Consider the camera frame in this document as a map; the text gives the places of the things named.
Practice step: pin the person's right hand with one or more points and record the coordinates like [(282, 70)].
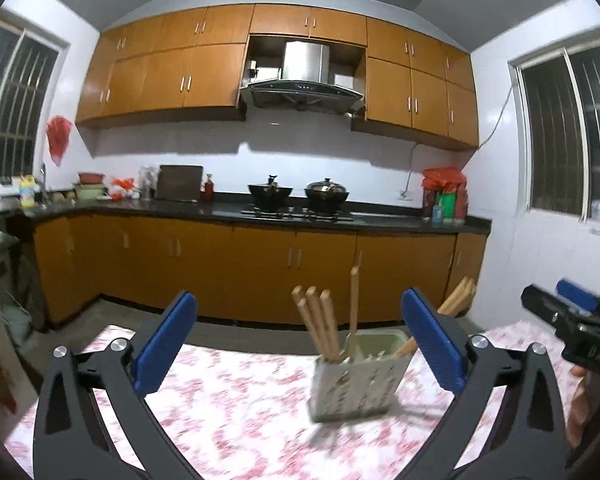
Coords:
[(579, 400)]

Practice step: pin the green basin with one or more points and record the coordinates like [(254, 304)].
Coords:
[(90, 191)]

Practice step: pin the white wall socket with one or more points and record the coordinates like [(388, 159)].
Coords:
[(406, 195)]

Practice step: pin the small red bottle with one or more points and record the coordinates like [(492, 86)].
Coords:
[(209, 190)]

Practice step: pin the blue bottle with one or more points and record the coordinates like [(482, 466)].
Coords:
[(437, 212)]

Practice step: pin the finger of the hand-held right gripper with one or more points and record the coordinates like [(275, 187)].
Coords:
[(577, 297), (542, 305)]

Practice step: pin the steel range hood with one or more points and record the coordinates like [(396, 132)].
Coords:
[(302, 87)]

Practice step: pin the small crumpled red plastic bag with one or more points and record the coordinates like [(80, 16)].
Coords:
[(122, 187)]

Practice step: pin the red-brown bowl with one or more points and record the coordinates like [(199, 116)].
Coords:
[(91, 178)]

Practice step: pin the black kitchen countertop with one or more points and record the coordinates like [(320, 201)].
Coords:
[(180, 207)]

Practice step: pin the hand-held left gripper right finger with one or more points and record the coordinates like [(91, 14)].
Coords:
[(435, 340)]

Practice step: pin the white printed panel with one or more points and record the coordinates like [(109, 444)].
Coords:
[(2, 360)]

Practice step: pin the metal faucet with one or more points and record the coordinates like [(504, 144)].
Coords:
[(44, 185)]

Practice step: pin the large red plastic bag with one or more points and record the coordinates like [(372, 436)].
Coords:
[(445, 177)]

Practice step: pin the clear cup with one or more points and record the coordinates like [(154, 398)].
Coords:
[(599, 211)]

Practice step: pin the black gas stove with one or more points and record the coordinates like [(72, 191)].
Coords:
[(295, 214)]

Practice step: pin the white chopstick holder box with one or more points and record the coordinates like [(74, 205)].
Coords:
[(350, 390)]

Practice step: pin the hanging red plastic bag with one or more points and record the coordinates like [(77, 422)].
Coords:
[(60, 137)]

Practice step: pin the wooden cabinets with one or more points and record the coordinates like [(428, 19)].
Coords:
[(260, 270), (190, 75)]

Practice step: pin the large barred window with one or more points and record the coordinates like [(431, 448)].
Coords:
[(570, 130)]

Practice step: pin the wooden lower cabinets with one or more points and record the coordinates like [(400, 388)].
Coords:
[(260, 270)]

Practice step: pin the pink floral tablecloth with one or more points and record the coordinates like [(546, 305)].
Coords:
[(240, 410)]

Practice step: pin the yellow detergent bottle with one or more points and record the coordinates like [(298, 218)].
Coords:
[(27, 192)]

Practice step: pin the dark wooden cutting board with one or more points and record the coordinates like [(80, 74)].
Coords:
[(180, 182)]

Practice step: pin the small black lidded wok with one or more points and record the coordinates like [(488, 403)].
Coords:
[(270, 195)]

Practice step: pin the large black lidded wok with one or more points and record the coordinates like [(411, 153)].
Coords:
[(327, 197)]

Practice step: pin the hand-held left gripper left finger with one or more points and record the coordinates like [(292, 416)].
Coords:
[(165, 345)]

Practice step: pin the narrow barred window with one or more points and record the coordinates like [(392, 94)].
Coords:
[(15, 100)]

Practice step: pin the green packet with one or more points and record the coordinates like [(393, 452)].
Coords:
[(450, 207)]

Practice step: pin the wooden upper cabinets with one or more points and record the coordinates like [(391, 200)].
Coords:
[(190, 75)]

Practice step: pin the clear glass jars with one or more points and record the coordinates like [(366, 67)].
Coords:
[(149, 182)]

